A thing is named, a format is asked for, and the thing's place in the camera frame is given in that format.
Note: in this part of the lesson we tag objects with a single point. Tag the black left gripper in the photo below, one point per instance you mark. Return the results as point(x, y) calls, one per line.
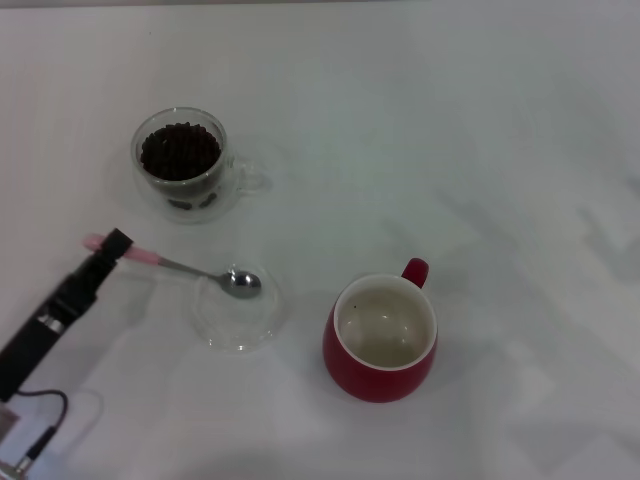
point(35, 345)

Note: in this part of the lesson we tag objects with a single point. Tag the pile of coffee beans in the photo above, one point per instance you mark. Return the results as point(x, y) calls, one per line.
point(180, 150)

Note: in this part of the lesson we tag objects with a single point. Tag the red mug white inside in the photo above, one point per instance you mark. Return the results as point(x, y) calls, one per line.
point(350, 375)

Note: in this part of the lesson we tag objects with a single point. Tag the clear glass saucer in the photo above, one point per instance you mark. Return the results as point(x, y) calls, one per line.
point(230, 330)

